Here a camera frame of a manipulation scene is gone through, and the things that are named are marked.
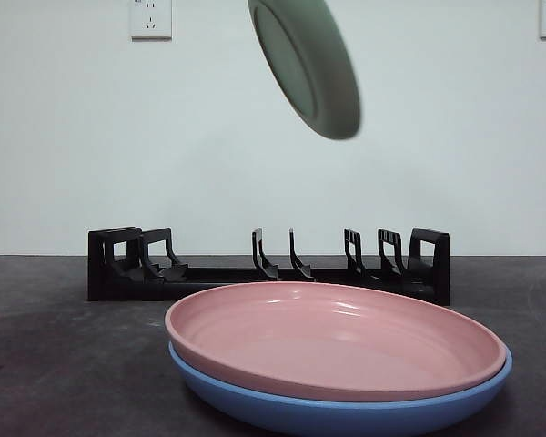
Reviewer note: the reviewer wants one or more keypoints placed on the pink round plate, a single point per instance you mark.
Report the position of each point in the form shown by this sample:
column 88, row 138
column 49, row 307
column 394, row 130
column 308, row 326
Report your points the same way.
column 336, row 346

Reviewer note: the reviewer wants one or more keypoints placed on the green round plate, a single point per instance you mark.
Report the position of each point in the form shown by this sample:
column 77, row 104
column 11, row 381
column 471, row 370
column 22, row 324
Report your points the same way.
column 314, row 68

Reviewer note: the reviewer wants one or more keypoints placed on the blue round plate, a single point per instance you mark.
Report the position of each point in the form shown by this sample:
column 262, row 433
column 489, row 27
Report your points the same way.
column 346, row 414

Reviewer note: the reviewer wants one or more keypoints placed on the black plate rack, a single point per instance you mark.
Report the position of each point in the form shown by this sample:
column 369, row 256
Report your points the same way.
column 127, row 287

